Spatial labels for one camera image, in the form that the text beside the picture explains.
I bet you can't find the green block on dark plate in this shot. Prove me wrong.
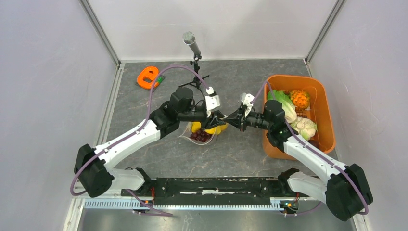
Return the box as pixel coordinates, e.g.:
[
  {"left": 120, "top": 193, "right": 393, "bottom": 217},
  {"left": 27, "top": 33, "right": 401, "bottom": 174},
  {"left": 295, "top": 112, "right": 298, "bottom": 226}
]
[{"left": 155, "top": 75, "right": 165, "bottom": 85}]

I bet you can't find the purple grape bunch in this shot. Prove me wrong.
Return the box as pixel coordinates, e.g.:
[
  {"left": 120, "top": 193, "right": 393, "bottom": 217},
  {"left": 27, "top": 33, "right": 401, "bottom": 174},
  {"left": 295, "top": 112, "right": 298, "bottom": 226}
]
[{"left": 190, "top": 130, "right": 213, "bottom": 143}]

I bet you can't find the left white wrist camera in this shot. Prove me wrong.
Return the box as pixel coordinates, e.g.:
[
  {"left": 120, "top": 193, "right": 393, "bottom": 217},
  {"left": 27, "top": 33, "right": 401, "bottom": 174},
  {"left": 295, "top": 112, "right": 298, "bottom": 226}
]
[{"left": 204, "top": 87, "right": 221, "bottom": 118}]

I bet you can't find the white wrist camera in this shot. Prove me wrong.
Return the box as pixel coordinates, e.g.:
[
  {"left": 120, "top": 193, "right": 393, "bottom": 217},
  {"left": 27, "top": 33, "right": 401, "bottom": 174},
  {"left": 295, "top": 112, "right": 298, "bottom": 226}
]
[
  {"left": 241, "top": 92, "right": 255, "bottom": 118},
  {"left": 204, "top": 87, "right": 221, "bottom": 118}
]

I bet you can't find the small yellow pineapple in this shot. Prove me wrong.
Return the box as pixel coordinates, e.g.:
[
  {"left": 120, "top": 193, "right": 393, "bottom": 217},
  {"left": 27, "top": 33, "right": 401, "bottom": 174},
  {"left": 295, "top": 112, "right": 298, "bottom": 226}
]
[{"left": 289, "top": 90, "right": 310, "bottom": 110}]

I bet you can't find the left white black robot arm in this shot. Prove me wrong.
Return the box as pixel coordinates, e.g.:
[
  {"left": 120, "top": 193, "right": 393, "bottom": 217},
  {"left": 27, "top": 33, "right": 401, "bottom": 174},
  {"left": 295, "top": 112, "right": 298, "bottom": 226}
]
[{"left": 73, "top": 87, "right": 225, "bottom": 198}]

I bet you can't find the pale green cabbage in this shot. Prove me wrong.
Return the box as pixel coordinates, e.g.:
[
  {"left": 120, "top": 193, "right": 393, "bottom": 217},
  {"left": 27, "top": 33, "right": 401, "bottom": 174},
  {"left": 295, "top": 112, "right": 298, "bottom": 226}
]
[{"left": 290, "top": 117, "right": 318, "bottom": 141}]

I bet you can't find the white cable duct strip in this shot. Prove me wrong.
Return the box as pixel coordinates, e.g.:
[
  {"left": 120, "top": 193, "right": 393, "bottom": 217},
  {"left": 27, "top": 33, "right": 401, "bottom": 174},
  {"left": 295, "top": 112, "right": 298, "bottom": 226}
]
[{"left": 84, "top": 198, "right": 284, "bottom": 211}]

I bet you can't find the yellow lemon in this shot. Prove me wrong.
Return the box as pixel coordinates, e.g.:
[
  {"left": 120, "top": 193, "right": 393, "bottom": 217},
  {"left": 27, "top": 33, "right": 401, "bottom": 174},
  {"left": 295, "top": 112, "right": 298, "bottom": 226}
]
[{"left": 191, "top": 122, "right": 201, "bottom": 133}]

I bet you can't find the yellow mango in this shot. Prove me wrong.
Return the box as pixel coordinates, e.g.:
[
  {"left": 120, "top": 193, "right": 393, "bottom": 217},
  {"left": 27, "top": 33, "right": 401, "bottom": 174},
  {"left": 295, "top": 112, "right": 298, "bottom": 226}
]
[{"left": 204, "top": 124, "right": 228, "bottom": 135}]

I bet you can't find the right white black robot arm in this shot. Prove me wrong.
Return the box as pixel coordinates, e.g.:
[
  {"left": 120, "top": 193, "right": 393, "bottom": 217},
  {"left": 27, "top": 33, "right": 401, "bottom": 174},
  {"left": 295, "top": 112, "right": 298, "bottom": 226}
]
[{"left": 223, "top": 100, "right": 373, "bottom": 221}]

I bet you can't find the clear dotted zip top bag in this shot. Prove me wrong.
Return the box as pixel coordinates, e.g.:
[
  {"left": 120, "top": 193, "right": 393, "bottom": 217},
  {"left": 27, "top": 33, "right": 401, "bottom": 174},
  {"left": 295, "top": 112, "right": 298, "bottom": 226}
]
[{"left": 179, "top": 122, "right": 228, "bottom": 146}]

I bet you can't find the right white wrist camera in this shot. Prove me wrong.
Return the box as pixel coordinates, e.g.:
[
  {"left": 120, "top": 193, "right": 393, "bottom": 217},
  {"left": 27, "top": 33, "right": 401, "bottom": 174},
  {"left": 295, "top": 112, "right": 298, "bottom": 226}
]
[{"left": 241, "top": 92, "right": 255, "bottom": 118}]

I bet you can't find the green lettuce leaf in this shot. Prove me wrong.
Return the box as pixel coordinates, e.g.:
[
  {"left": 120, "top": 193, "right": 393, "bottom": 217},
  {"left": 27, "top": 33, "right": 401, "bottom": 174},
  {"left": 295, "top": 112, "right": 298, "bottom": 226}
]
[{"left": 267, "top": 90, "right": 297, "bottom": 124}]

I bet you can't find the orange plastic food bin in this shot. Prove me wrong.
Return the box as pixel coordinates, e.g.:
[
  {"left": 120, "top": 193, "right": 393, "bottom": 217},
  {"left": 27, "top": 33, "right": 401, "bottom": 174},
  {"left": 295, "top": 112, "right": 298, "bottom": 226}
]
[{"left": 267, "top": 75, "right": 336, "bottom": 154}]

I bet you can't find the silver microphone on tripod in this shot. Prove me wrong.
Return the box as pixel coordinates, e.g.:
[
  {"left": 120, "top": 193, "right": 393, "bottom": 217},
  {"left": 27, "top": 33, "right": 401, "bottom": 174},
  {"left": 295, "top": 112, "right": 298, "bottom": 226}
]
[{"left": 179, "top": 31, "right": 204, "bottom": 97}]

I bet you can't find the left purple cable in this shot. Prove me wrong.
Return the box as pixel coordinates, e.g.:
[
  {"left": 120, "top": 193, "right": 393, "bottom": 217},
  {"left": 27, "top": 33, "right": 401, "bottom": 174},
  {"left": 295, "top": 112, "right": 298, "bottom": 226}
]
[{"left": 70, "top": 65, "right": 212, "bottom": 197}]

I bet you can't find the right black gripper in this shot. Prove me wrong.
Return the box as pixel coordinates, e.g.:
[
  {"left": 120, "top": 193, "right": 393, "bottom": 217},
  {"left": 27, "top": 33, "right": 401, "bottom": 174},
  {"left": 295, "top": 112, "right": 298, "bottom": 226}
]
[{"left": 223, "top": 105, "right": 272, "bottom": 133}]

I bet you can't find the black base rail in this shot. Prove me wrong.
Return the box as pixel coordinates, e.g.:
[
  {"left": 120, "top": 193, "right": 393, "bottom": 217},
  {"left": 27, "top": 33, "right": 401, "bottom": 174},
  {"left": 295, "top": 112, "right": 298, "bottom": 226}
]
[{"left": 132, "top": 177, "right": 302, "bottom": 206}]

